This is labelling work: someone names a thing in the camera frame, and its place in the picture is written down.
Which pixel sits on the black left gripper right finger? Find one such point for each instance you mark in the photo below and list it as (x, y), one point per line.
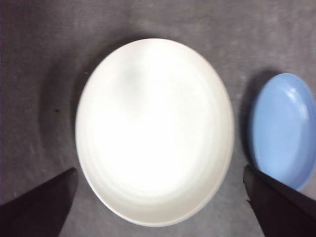
(284, 212)

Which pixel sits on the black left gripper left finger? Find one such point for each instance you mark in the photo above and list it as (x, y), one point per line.
(37, 209)

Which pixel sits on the blue plate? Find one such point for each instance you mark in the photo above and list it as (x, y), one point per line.
(284, 128)

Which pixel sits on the white plate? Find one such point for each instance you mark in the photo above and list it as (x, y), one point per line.
(153, 133)

